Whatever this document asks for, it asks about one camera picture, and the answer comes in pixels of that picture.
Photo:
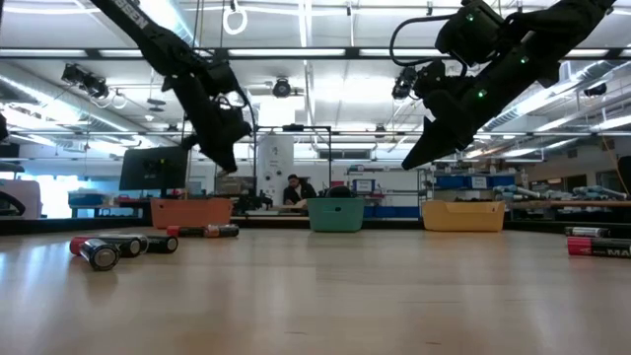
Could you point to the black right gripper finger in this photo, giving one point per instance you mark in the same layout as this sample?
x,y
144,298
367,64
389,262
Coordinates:
x,y
436,143

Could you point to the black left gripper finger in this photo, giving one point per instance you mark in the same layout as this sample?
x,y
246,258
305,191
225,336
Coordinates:
x,y
222,155

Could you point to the silver and black battery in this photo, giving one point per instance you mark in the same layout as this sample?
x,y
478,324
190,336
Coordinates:
x,y
227,231

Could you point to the red and black battery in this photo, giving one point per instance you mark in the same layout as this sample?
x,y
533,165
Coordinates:
x,y
132,246
189,231

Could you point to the black battery red end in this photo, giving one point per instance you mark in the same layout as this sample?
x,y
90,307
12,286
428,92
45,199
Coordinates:
x,y
601,247

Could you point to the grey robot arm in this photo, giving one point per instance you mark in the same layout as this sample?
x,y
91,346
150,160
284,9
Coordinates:
x,y
517,191
601,192

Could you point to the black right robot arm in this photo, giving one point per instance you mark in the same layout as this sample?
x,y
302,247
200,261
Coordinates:
x,y
542,39

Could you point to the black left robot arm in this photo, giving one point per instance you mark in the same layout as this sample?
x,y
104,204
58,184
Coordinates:
x,y
148,29

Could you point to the shelf with blue bins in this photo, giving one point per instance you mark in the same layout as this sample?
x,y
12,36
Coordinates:
x,y
451,182

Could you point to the white cylindrical tank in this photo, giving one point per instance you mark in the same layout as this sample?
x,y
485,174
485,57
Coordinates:
x,y
275,163

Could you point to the orange plastic bin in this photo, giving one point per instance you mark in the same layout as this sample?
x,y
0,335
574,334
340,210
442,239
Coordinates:
x,y
189,214

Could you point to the black monitor on stand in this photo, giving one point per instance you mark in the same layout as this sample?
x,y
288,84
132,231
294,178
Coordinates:
x,y
153,168

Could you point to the yellow plastic bin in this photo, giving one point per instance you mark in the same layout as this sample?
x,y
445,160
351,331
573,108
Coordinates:
x,y
463,217

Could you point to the blue white sign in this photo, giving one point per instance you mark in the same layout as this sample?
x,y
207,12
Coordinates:
x,y
364,186

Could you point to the person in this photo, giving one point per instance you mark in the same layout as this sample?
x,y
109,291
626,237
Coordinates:
x,y
298,192

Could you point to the black chair back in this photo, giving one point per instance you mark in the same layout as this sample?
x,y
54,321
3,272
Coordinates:
x,y
338,191

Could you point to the teal plastic bin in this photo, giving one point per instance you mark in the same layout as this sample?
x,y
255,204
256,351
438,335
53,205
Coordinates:
x,y
335,217

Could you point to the black ceiling spotlight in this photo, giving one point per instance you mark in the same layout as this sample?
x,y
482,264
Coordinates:
x,y
84,81

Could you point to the blue storage box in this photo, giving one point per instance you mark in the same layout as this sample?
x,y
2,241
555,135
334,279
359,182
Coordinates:
x,y
86,199

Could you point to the wooden workbench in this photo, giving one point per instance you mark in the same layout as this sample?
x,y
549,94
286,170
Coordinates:
x,y
581,203

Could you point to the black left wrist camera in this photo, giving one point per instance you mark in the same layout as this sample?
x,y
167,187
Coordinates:
x,y
224,79

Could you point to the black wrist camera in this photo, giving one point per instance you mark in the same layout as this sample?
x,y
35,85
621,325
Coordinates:
x,y
224,79
405,85

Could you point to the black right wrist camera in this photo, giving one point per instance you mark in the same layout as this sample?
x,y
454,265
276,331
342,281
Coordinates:
x,y
405,85

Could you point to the black overhead camera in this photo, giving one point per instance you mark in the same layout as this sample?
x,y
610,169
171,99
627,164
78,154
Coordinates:
x,y
282,88

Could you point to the black aluminium rig frame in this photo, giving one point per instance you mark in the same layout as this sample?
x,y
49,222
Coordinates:
x,y
276,223

